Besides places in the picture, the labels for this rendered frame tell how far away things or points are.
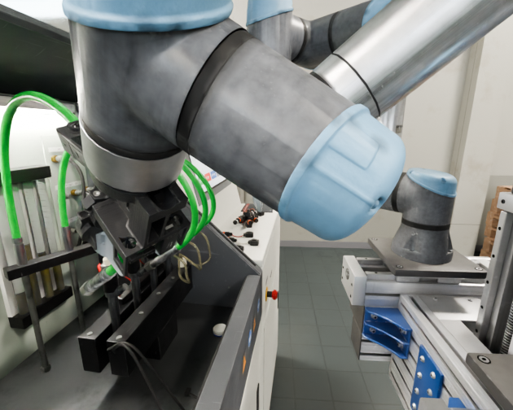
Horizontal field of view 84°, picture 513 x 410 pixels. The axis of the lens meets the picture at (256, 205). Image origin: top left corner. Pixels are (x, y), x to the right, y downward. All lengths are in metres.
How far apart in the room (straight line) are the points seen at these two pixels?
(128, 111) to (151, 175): 0.06
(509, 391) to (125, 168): 0.53
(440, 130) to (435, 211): 2.92
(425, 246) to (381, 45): 0.65
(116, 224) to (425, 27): 0.31
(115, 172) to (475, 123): 3.60
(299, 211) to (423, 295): 0.78
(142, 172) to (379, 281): 0.74
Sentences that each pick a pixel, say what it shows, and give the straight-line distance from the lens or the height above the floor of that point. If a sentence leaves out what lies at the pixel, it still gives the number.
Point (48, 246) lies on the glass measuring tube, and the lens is 0.91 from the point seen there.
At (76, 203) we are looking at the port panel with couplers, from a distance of 0.99.
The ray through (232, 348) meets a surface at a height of 0.95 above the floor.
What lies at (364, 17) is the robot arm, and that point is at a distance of 0.52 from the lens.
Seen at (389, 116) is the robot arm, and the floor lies 1.41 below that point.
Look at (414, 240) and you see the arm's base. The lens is 0.87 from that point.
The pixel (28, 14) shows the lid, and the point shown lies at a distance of 0.75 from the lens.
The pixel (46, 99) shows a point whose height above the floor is 1.41.
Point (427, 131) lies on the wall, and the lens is 3.68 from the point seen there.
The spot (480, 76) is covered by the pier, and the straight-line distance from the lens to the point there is 3.71.
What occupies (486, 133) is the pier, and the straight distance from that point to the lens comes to 3.76.
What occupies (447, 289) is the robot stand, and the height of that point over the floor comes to 0.96.
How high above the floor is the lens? 1.37
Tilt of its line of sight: 15 degrees down
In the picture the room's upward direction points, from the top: straight up
